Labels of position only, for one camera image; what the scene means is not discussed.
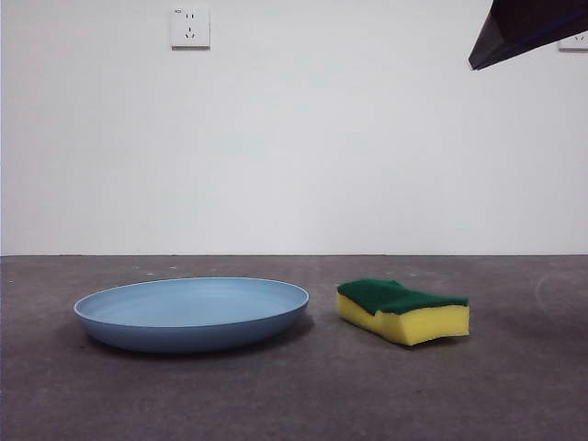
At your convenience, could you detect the blue round plate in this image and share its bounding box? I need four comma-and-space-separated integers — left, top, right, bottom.
73, 277, 311, 354

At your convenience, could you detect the yellow sponge with green pad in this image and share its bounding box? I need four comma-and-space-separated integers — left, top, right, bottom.
335, 277, 471, 346

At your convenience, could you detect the white wall socket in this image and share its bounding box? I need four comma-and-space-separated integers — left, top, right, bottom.
170, 6, 212, 51
558, 32, 588, 52

